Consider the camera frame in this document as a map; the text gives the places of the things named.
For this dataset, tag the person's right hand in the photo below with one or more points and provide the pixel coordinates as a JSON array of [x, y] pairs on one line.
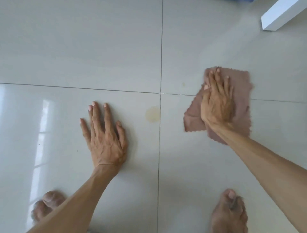
[[218, 105]]

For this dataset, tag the person's left hand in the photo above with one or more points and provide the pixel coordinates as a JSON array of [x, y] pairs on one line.
[[106, 146]]

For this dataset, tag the person's left middle finger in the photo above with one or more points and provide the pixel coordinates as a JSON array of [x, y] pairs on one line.
[[97, 117]]

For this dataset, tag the person's left thumb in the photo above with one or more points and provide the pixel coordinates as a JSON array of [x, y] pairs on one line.
[[121, 134]]

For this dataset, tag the person's right middle finger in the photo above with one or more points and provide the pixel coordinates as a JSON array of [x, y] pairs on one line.
[[219, 80]]

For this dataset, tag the person's right little finger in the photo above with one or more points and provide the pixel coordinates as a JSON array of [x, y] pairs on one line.
[[231, 93]]

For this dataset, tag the person's right thumb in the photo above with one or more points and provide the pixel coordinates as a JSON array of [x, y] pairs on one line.
[[206, 87]]

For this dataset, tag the person's left little finger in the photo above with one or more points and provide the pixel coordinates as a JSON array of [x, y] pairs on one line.
[[85, 129]]

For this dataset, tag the pink-brown cleaning cloth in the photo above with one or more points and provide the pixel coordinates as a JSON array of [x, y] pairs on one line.
[[241, 96]]

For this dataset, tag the person's right forearm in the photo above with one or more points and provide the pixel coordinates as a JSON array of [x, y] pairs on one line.
[[268, 165]]

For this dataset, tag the person's left forearm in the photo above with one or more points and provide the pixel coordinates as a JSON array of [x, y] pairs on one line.
[[76, 199]]

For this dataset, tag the person's left foot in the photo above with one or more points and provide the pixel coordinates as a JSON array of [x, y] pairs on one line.
[[46, 204]]

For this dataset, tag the person's foot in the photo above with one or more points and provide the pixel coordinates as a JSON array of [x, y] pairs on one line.
[[227, 216], [46, 204]]

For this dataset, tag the white furniture leg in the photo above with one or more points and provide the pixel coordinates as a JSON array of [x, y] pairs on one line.
[[280, 14]]

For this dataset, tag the person's right foot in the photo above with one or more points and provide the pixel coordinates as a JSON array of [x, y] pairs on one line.
[[227, 216]]

